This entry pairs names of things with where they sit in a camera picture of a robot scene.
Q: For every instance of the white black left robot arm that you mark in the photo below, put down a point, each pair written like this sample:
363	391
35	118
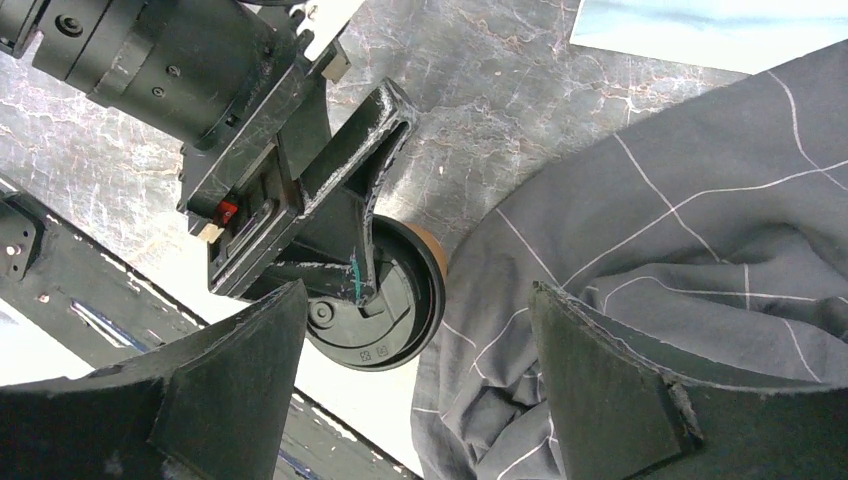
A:
169	64

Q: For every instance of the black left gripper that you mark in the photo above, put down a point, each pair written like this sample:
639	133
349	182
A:
271	193

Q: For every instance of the light blue paper bag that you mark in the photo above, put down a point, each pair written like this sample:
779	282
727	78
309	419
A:
739	36

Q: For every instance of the brown paper coffee cup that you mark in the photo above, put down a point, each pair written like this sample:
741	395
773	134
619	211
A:
433	245

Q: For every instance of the black plastic cup lid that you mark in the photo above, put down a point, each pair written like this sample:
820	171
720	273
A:
394	326

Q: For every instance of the dark grey checked cloth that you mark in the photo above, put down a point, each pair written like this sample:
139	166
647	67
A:
718	226

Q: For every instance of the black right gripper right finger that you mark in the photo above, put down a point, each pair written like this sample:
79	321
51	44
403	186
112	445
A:
626	405

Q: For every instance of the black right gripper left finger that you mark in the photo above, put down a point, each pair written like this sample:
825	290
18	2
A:
211	405

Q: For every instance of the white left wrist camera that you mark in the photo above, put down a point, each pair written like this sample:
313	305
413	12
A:
326	20

